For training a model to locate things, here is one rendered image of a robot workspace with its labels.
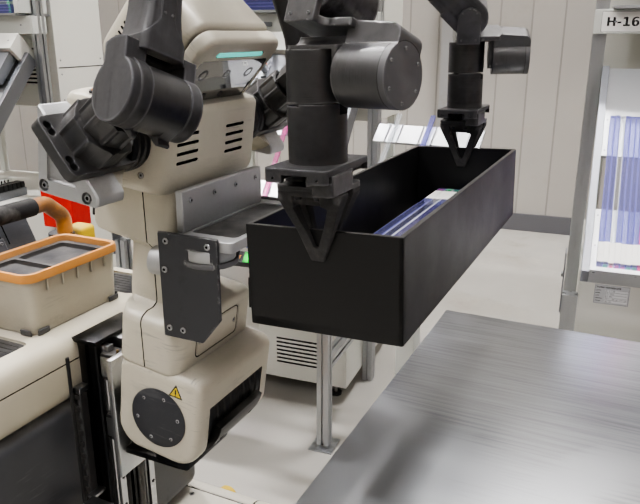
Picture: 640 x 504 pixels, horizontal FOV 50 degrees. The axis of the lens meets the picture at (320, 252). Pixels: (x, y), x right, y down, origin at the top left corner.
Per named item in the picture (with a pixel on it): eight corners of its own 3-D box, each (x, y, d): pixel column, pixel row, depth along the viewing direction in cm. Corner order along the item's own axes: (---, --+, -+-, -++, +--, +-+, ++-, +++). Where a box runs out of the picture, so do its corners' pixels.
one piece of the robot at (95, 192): (37, 191, 89) (35, 104, 85) (66, 183, 93) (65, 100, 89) (97, 209, 85) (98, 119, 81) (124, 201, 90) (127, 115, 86)
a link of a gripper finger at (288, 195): (368, 251, 71) (368, 161, 69) (340, 271, 65) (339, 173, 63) (309, 244, 74) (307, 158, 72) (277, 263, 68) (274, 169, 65)
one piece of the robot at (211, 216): (139, 332, 103) (127, 191, 96) (237, 276, 127) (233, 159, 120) (230, 352, 96) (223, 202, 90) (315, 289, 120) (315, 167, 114)
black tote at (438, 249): (415, 207, 124) (415, 145, 121) (512, 214, 117) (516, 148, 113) (251, 323, 75) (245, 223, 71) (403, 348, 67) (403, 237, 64)
